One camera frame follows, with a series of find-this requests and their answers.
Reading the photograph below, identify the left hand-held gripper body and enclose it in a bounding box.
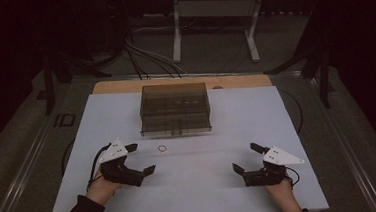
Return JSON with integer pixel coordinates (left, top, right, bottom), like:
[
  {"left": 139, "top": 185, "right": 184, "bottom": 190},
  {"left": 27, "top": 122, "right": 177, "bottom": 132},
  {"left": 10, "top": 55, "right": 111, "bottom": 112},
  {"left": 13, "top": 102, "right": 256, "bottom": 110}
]
[{"left": 97, "top": 135, "right": 147, "bottom": 190}]

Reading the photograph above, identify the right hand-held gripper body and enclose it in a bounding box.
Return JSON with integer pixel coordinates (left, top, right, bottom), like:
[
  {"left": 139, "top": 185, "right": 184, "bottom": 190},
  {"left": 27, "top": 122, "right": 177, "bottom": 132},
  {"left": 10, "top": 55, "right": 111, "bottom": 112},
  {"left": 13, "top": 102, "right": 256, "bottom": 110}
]
[{"left": 240, "top": 143, "right": 307, "bottom": 188}]

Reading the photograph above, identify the dark transparent drawer box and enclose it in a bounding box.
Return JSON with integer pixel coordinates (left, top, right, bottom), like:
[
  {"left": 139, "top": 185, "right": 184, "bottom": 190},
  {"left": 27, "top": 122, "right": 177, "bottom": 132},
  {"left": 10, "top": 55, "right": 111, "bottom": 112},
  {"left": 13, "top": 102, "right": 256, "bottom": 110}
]
[{"left": 136, "top": 80, "right": 213, "bottom": 138}]

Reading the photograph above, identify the person's right hand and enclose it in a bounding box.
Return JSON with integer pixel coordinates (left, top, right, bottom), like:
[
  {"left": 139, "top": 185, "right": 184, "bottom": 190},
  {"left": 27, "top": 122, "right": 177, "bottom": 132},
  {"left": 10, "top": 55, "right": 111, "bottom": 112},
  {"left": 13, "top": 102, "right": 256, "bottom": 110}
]
[{"left": 263, "top": 176, "right": 304, "bottom": 212}]

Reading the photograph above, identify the person's left hand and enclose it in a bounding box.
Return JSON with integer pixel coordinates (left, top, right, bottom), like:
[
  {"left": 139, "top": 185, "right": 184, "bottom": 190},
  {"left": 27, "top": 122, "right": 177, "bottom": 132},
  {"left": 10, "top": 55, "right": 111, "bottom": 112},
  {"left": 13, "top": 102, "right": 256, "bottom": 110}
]
[{"left": 83, "top": 170, "right": 124, "bottom": 208}]

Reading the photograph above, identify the light blue board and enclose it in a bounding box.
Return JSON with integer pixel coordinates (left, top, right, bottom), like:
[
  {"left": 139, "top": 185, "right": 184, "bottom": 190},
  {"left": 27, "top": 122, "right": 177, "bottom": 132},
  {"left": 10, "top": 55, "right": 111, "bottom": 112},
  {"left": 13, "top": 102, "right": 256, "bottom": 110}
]
[{"left": 38, "top": 78, "right": 331, "bottom": 212}]

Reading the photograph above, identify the black tripod stand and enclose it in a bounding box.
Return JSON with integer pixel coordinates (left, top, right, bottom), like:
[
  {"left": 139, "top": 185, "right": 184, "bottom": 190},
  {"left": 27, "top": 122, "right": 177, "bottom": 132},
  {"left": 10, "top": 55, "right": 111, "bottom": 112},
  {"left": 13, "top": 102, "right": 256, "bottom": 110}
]
[
  {"left": 40, "top": 49, "right": 115, "bottom": 117},
  {"left": 258, "top": 0, "right": 339, "bottom": 114}
]

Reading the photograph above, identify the white metal stand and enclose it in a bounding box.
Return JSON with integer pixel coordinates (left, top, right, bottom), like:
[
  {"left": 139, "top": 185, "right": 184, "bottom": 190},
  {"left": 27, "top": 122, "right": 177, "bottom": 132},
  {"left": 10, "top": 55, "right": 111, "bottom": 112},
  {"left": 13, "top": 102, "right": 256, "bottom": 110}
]
[{"left": 168, "top": 0, "right": 271, "bottom": 69}]

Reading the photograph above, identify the left hand-held gripper cable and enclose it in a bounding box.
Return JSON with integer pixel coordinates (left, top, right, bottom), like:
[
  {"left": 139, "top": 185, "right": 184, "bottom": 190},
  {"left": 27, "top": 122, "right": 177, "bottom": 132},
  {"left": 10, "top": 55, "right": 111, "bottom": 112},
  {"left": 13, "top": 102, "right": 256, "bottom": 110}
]
[{"left": 82, "top": 142, "right": 116, "bottom": 193}]

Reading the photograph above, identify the hand-held gripper cable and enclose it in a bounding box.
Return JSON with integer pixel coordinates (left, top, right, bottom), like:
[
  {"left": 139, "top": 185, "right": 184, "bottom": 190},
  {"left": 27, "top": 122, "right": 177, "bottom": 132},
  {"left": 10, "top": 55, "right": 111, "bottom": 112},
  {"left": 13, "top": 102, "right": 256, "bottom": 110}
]
[
  {"left": 82, "top": 142, "right": 116, "bottom": 193},
  {"left": 284, "top": 165, "right": 301, "bottom": 189}
]

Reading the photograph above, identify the right hand-held gripper cable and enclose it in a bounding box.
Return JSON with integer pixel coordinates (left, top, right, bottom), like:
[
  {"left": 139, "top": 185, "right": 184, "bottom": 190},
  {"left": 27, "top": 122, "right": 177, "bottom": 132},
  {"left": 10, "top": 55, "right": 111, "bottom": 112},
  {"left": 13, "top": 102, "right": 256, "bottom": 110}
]
[{"left": 284, "top": 165, "right": 301, "bottom": 189}]

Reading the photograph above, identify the thin black cable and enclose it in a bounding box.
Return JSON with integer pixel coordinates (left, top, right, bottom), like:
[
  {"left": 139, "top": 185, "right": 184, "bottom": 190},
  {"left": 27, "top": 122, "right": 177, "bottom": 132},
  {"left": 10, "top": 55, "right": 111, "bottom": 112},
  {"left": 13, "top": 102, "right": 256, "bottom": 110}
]
[
  {"left": 276, "top": 86, "right": 305, "bottom": 138},
  {"left": 59, "top": 137, "right": 80, "bottom": 178}
]

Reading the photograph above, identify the metal floor rail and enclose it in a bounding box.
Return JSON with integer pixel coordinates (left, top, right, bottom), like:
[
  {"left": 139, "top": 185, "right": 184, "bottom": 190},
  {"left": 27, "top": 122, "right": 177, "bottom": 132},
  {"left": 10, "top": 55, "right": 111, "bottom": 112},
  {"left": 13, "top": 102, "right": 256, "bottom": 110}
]
[
  {"left": 0, "top": 111, "right": 64, "bottom": 212},
  {"left": 307, "top": 72, "right": 376, "bottom": 212}
]

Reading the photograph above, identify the bundle of floor cables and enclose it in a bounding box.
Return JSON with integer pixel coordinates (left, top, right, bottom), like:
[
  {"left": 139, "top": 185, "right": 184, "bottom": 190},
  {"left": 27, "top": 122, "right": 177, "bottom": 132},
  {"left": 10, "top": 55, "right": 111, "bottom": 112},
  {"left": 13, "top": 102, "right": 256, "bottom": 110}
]
[{"left": 122, "top": 23, "right": 188, "bottom": 83}]

